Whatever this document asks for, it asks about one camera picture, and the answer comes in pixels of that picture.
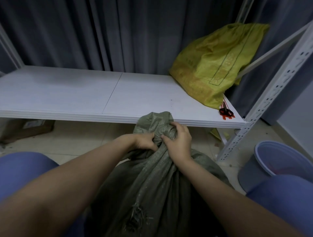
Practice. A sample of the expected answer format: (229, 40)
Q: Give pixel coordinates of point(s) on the person's right hand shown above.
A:
(179, 144)

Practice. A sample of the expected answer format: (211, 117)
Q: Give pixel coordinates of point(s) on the person's left hand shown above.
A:
(141, 141)

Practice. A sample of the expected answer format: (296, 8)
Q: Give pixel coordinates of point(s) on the person's right thumb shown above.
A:
(166, 140)

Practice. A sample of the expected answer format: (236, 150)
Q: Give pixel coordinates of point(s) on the person's left thumb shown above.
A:
(153, 144)

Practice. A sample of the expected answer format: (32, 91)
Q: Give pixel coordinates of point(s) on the grey-green woven sack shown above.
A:
(151, 185)

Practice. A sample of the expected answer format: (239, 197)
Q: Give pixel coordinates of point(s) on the person's left forearm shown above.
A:
(63, 193)

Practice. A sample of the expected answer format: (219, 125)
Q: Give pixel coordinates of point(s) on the person's right forearm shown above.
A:
(234, 202)

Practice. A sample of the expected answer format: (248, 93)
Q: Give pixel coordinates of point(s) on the white metal shelf rack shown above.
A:
(122, 97)

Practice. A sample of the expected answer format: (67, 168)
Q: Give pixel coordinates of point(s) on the yellow woven sack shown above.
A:
(215, 66)

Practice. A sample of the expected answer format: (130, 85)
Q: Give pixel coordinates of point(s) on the blue plastic bucket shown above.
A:
(273, 163)

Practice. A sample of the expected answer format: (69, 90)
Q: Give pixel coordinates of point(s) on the grey curtain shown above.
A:
(127, 34)

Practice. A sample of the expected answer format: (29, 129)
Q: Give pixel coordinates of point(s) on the brown cardboard box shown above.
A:
(24, 129)

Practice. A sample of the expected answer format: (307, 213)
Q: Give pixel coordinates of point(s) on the person's blue trousers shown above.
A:
(283, 202)

